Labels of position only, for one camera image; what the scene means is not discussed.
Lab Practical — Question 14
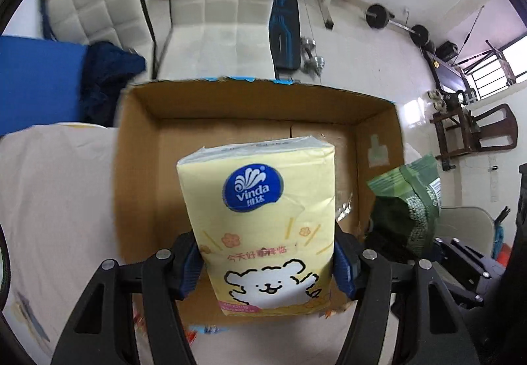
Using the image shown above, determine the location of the green snack bag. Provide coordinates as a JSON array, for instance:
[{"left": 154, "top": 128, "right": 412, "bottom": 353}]
[{"left": 365, "top": 154, "right": 441, "bottom": 263}]

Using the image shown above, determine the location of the yellow Vinda tissue pack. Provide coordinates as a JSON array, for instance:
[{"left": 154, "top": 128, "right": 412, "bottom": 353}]
[{"left": 176, "top": 136, "right": 336, "bottom": 317}]

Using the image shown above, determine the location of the grey round stool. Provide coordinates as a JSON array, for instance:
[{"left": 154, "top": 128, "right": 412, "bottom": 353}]
[{"left": 435, "top": 206, "right": 495, "bottom": 257}]

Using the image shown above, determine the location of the dark wooden chair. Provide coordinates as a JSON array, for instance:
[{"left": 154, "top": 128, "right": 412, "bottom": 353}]
[{"left": 430, "top": 103, "right": 519, "bottom": 171}]

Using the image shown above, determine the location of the cardboard milk carton box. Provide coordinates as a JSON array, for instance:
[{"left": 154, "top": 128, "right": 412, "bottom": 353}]
[{"left": 113, "top": 79, "right": 404, "bottom": 263}]

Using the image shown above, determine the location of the black treadmill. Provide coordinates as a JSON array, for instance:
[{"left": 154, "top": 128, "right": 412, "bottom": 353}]
[{"left": 422, "top": 40, "right": 476, "bottom": 99}]

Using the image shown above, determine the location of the blue foam cushion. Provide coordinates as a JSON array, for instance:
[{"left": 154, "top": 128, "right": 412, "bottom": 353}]
[{"left": 0, "top": 36, "right": 88, "bottom": 136}]

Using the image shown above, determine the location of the dark blue cloth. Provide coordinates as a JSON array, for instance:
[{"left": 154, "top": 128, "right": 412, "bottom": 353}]
[{"left": 79, "top": 41, "right": 147, "bottom": 128}]

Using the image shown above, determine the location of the chrome dumbbell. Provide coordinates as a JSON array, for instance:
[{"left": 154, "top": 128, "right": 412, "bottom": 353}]
[{"left": 301, "top": 37, "right": 325, "bottom": 77}]

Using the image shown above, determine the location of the barbell on floor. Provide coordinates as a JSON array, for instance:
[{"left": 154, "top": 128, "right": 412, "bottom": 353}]
[{"left": 365, "top": 4, "right": 430, "bottom": 47}]

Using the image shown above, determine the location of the white quilted chair left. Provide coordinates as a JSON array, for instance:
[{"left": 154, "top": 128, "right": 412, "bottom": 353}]
[{"left": 45, "top": 0, "right": 157, "bottom": 83}]

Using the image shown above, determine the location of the white quilted chair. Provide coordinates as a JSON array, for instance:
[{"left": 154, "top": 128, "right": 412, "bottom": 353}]
[
  {"left": 157, "top": 0, "right": 275, "bottom": 80},
  {"left": 45, "top": 0, "right": 157, "bottom": 83}
]

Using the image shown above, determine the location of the blue black weight bench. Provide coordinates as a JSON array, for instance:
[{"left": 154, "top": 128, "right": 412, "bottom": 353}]
[{"left": 269, "top": 0, "right": 301, "bottom": 71}]

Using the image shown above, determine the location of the white quilted chair right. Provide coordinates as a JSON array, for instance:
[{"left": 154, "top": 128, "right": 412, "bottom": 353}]
[{"left": 157, "top": 0, "right": 275, "bottom": 80}]

